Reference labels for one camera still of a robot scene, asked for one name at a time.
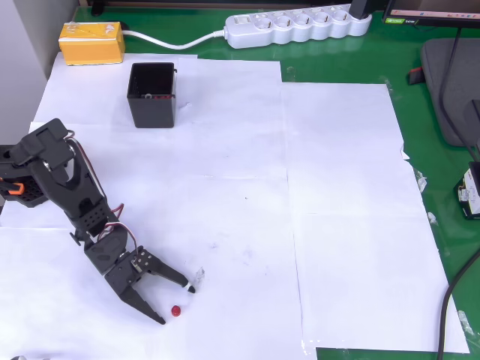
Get white taped paper cover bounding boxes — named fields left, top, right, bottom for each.
left=0, top=52, right=472, bottom=360

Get white power cable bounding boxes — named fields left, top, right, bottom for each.
left=121, top=28, right=230, bottom=50

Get orange black table clamp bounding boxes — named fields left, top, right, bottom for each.
left=0, top=178, right=26, bottom=197

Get black monitor cable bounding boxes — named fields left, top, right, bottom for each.
left=438, top=25, right=480, bottom=164

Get yellow cardboard box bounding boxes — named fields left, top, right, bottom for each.
left=58, top=21, right=127, bottom=67

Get black square container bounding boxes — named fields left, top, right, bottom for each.
left=126, top=61, right=179, bottom=129

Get thick black cable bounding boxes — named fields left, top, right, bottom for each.
left=436, top=249, right=480, bottom=360

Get white power strip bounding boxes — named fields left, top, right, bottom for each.
left=223, top=4, right=373, bottom=50

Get black plug adapter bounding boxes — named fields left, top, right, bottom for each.
left=349, top=0, right=372, bottom=20

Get black computer monitor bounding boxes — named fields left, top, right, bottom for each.
left=381, top=0, right=480, bottom=28

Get small black green device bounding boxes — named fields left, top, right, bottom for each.
left=453, top=160, right=480, bottom=221

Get green desk mat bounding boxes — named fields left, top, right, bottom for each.
left=73, top=3, right=480, bottom=360

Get red black small tag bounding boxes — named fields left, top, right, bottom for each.
left=406, top=66, right=425, bottom=86

